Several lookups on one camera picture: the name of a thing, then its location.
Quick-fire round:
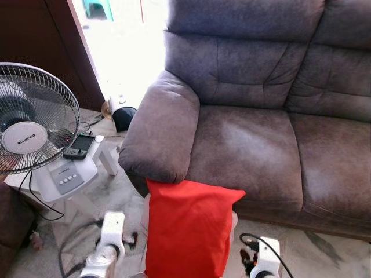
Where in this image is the red pillow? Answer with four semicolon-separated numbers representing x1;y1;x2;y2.
144;178;246;278

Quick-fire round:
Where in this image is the grey-brown fabric sofa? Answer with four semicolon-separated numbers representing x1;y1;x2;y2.
119;0;371;241

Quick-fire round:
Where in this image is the white plastic stool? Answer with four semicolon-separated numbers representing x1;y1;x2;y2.
5;136;120;224

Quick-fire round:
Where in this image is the small pink toy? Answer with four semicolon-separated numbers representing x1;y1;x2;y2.
29;232;45;251

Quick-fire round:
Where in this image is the black handheld game console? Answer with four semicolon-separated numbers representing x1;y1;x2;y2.
63;133;96;160

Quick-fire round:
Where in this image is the dark brown armchair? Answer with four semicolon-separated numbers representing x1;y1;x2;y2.
0;182;37;276

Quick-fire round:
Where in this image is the white KHIND table fan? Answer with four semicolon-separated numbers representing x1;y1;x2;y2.
0;62;99;203

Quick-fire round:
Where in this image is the dark brown wooden door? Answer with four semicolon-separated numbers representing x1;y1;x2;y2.
0;0;105;111

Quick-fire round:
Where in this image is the green plastic stool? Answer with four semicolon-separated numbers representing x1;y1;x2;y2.
83;0;114;21

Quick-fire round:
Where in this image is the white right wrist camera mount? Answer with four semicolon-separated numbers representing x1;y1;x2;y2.
249;236;282;278

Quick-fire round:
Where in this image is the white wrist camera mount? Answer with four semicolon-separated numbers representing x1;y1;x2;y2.
100;211;126;248
249;236;282;278

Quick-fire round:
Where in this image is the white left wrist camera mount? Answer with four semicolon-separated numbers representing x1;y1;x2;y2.
100;211;126;248

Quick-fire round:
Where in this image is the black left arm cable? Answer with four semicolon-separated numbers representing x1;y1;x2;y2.
57;219;106;278

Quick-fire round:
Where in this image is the black fan power cable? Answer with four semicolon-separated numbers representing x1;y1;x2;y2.
17;167;66;221

